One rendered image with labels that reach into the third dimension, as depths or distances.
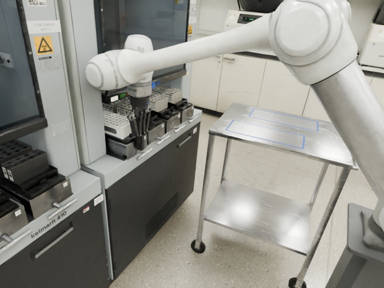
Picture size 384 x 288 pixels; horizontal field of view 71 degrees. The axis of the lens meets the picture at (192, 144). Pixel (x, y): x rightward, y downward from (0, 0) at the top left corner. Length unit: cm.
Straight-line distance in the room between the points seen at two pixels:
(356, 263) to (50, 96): 112
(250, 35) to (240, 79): 251
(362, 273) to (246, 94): 254
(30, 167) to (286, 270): 144
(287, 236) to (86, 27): 133
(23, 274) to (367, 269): 107
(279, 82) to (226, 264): 212
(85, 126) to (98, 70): 29
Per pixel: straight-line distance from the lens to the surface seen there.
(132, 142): 113
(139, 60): 82
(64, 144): 101
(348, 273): 117
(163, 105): 141
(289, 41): 56
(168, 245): 177
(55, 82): 93
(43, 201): 92
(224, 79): 338
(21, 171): 93
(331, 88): 64
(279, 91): 322
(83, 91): 101
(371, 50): 311
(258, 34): 80
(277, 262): 182
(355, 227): 111
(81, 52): 99
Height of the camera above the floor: 134
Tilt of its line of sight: 28 degrees down
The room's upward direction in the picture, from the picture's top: 5 degrees clockwise
